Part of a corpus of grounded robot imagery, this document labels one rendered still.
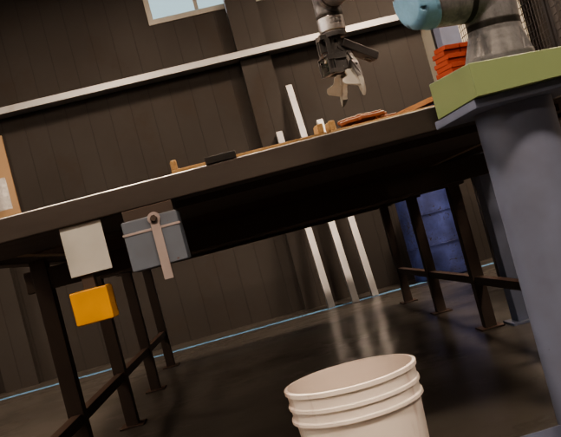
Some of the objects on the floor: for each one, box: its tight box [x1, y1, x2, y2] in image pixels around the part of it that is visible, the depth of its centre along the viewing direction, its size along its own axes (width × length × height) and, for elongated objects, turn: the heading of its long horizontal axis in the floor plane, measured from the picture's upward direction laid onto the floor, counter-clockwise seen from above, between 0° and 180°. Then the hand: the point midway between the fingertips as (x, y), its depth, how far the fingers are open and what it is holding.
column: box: [435, 75, 561, 437], centre depth 174 cm, size 38×38×87 cm
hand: (355, 101), depth 223 cm, fingers open, 14 cm apart
